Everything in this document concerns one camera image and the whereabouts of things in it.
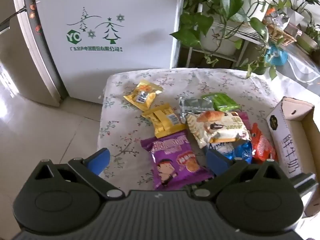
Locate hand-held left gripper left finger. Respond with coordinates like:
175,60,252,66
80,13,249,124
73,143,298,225
34,148,125,201

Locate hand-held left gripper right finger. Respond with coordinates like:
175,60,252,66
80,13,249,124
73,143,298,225
194,149,292,198

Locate blue snack packet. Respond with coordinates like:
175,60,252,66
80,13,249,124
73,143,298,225
205,140,253,164

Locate white bread packet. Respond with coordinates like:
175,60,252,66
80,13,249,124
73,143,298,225
186,110,252,148

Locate purple snack packet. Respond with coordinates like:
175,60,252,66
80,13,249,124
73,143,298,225
140,130,214,190

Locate red snack packet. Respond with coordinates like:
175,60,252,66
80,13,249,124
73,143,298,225
251,122,278,164

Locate pink snack packet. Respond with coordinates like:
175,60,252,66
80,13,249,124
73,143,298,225
236,111,252,130

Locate cardboard box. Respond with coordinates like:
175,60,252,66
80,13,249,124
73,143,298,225
266,96,320,218

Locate green snack packet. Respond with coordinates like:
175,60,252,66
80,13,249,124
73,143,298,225
202,92,241,112

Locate silver snack packet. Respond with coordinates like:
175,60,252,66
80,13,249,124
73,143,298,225
179,97,215,124

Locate yellow puffy snack packet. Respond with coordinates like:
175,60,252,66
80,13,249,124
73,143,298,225
124,79,163,111

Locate white and grey tablecloth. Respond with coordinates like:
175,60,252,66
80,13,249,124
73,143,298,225
235,47,320,120

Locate low white flower pot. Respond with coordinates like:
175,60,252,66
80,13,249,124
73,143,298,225
200,22,244,55

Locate white metal plant stand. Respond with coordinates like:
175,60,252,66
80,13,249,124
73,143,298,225
185,5,270,69

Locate green striped flower pot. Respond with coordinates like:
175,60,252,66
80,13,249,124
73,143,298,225
296,31,319,53

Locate wicker basket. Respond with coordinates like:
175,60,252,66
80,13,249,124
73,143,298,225
265,20,297,47

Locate white refrigerator with green print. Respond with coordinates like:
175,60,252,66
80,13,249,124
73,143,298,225
0,0,184,107

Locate small green plant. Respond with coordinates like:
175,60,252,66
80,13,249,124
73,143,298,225
304,22,320,45

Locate crumpled plastic bags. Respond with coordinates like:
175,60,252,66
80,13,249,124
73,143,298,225
271,7,290,27

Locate large white flower pot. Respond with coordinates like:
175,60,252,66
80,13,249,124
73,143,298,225
246,0,270,22

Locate white angular vase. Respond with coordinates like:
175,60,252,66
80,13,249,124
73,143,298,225
285,7,304,27

